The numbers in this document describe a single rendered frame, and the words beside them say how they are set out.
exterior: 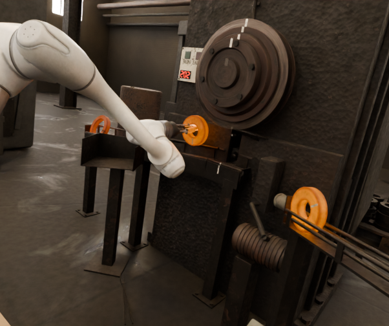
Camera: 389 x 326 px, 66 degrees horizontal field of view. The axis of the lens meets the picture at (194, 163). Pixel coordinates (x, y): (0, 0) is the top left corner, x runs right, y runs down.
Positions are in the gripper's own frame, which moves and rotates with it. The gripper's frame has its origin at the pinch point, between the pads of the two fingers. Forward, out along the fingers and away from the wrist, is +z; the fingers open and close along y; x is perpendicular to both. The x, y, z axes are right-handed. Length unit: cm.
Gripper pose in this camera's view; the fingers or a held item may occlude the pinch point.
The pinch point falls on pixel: (194, 127)
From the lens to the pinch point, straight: 152.3
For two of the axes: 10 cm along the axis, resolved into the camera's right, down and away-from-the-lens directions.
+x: 1.2, -9.5, -2.9
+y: 7.6, 2.7, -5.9
